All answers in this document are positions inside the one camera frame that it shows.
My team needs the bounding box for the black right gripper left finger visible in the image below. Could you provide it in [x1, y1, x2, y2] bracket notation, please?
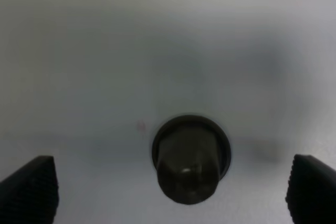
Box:
[1, 156, 59, 224]

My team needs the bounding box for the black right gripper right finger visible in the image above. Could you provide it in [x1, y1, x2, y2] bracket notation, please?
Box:
[286, 154, 336, 224]

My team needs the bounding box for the dark brown coffee capsule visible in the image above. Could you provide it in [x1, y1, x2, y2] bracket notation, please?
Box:
[151, 114, 232, 205]

